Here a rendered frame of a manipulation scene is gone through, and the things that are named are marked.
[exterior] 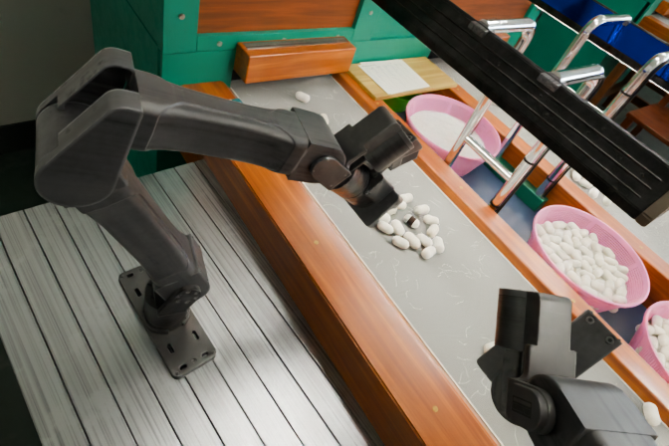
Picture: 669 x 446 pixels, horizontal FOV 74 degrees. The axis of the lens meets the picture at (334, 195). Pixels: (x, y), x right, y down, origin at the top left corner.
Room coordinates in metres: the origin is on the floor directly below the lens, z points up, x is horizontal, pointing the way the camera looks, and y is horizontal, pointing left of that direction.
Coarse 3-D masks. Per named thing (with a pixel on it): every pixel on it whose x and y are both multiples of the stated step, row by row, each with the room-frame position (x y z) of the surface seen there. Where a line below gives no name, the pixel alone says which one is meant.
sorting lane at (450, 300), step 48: (240, 96) 0.85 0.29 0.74; (288, 96) 0.93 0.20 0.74; (336, 96) 1.01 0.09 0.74; (432, 192) 0.79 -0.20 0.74; (384, 240) 0.60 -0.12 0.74; (480, 240) 0.70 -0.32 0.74; (384, 288) 0.49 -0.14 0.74; (432, 288) 0.53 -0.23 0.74; (480, 288) 0.58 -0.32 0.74; (528, 288) 0.63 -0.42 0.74; (432, 336) 0.44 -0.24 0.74; (480, 336) 0.47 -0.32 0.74; (480, 384) 0.39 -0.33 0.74; (624, 384) 0.50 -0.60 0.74
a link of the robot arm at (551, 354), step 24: (504, 288) 0.33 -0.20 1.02; (504, 312) 0.30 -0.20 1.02; (528, 312) 0.30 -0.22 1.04; (552, 312) 0.29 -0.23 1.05; (504, 336) 0.28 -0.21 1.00; (528, 336) 0.28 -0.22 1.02; (552, 336) 0.28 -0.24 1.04; (528, 360) 0.25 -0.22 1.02; (552, 360) 0.26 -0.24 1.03; (528, 384) 0.22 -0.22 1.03; (528, 408) 0.20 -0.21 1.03; (552, 408) 0.20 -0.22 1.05
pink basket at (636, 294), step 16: (544, 208) 0.86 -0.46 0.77; (560, 208) 0.89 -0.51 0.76; (576, 224) 0.90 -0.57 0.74; (592, 224) 0.90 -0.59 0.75; (608, 240) 0.87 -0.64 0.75; (624, 240) 0.86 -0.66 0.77; (544, 256) 0.71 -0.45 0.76; (560, 272) 0.67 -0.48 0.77; (640, 272) 0.79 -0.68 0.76; (576, 288) 0.65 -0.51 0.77; (640, 288) 0.74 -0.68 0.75; (592, 304) 0.66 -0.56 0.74; (608, 304) 0.65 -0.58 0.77; (624, 304) 0.66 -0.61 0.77
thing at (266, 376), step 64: (192, 192) 0.59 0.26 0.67; (0, 256) 0.32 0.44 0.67; (64, 256) 0.36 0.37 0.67; (128, 256) 0.40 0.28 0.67; (256, 256) 0.50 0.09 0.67; (0, 320) 0.23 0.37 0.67; (64, 320) 0.26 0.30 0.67; (128, 320) 0.30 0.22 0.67; (256, 320) 0.38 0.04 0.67; (64, 384) 0.19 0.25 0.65; (128, 384) 0.22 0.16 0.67; (192, 384) 0.25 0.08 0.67; (256, 384) 0.28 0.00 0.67; (320, 384) 0.32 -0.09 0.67
